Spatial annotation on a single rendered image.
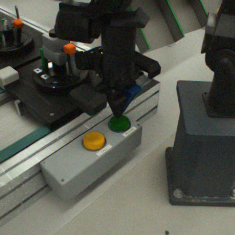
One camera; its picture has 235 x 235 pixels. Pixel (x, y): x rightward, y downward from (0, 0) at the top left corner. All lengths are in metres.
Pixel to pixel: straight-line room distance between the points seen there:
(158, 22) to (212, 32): 0.44
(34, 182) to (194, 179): 0.30
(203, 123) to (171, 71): 0.51
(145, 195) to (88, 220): 0.12
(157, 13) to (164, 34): 0.06
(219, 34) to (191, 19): 0.55
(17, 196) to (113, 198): 0.19
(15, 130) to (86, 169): 0.23
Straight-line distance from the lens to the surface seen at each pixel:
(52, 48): 0.65
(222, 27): 0.41
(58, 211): 0.58
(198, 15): 0.97
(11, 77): 0.73
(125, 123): 0.57
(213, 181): 0.55
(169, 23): 0.85
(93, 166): 0.53
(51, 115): 0.60
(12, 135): 0.66
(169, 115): 0.77
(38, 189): 0.58
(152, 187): 0.61
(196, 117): 0.47
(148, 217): 0.57
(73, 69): 0.65
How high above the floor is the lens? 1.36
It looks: 41 degrees down
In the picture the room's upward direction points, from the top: straight up
